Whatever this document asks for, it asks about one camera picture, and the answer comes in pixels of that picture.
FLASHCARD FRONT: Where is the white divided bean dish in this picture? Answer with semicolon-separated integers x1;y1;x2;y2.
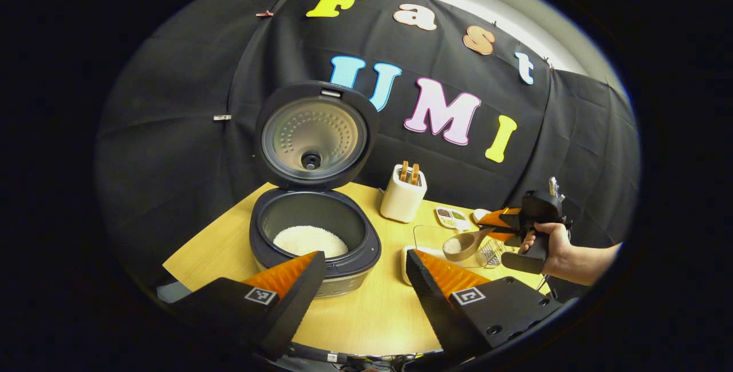
434;206;471;232

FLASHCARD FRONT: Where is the dark grey rice cooker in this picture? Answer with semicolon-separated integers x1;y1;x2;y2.
249;81;382;298

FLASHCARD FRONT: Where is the wooden spoon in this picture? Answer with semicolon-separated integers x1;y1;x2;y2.
443;226;496;262

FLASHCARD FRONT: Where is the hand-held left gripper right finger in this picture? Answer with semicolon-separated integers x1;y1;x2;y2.
405;249;565;363

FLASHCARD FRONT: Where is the white rice box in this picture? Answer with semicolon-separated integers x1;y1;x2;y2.
401;225;487;286

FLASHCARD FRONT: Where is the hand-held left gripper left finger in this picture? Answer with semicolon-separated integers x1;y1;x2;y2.
172;251;327;360

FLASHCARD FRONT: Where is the white toaster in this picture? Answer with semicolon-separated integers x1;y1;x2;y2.
380;164;428;224

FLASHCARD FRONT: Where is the white rice heap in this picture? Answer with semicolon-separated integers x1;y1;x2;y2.
273;225;349;258

